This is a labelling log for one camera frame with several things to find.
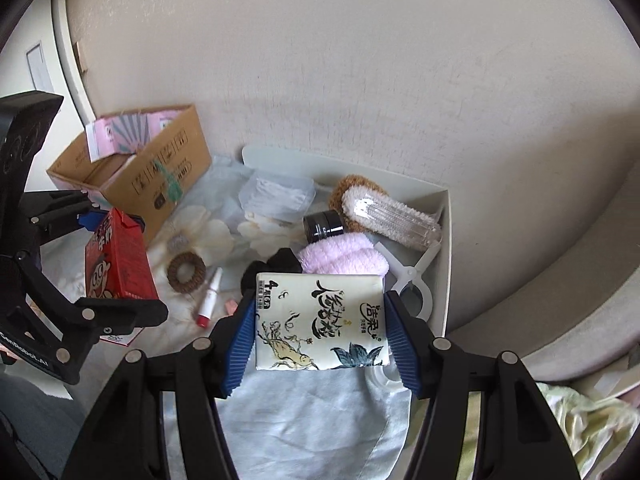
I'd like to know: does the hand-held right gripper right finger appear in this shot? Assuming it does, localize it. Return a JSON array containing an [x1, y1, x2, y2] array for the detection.
[[382, 290, 581, 480]]

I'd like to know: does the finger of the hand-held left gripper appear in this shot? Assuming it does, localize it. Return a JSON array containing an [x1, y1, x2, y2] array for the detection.
[[22, 255, 169, 361], [22, 190, 146, 251]]

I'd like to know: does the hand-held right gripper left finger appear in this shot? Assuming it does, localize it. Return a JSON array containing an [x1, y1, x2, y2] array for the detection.
[[60, 290, 261, 480]]

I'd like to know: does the red carton box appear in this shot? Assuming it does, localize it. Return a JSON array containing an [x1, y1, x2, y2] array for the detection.
[[84, 208, 160, 348]]

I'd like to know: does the white lip balm red cap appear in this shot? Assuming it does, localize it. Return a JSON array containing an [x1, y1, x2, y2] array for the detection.
[[195, 266, 224, 329]]

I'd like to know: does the brown cardboard box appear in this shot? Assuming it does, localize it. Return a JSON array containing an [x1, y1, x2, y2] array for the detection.
[[46, 104, 213, 248]]

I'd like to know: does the white desk tray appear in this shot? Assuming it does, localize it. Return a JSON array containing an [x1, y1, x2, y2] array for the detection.
[[241, 145, 453, 336]]

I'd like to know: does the white printed tissue pack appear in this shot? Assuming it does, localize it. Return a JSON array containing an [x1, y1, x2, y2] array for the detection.
[[255, 272, 392, 371]]

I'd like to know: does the pink fluffy headband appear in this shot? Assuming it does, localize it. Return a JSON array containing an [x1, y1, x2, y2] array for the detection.
[[297, 232, 390, 278]]

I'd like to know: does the pink packet with teal rays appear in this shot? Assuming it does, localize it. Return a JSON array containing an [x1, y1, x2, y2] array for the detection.
[[85, 110, 180, 163], [80, 187, 112, 211]]

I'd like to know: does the clear round plastic piece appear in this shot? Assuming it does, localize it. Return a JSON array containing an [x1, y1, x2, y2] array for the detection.
[[367, 365, 401, 386]]

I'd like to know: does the white plastic scissor-shaped tool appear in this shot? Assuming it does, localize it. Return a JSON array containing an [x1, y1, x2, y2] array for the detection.
[[374, 240, 441, 318]]

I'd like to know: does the light blue floral cloth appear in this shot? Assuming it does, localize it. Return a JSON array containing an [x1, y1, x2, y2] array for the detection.
[[37, 155, 416, 480]]

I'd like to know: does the black scrunchie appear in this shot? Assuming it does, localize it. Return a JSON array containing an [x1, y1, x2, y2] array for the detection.
[[241, 247, 303, 296]]

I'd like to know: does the clear hair clip white fuzz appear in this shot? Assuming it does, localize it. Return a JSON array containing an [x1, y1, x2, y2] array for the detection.
[[341, 185, 443, 250]]

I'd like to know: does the black cosmetic jar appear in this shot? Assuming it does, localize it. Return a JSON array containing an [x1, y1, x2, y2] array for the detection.
[[303, 210, 346, 245]]

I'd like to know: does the person's grey clothing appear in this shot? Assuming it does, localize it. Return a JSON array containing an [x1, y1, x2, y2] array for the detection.
[[0, 370, 88, 480]]

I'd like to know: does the clear plastic lidded container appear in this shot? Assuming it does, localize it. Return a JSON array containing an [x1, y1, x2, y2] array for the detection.
[[237, 169, 316, 226]]

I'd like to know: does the yellow green floral blanket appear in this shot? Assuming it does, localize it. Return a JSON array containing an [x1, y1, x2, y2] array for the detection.
[[400, 380, 640, 480]]

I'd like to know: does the beige upholstered furniture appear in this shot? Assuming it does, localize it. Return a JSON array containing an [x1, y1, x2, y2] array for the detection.
[[447, 175, 640, 356]]

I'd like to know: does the brown spiral hair tie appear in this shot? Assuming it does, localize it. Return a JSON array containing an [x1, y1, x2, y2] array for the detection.
[[166, 252, 207, 293]]

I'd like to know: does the brown plush hair tie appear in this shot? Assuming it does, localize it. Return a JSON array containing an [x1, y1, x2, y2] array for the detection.
[[329, 175, 388, 216]]

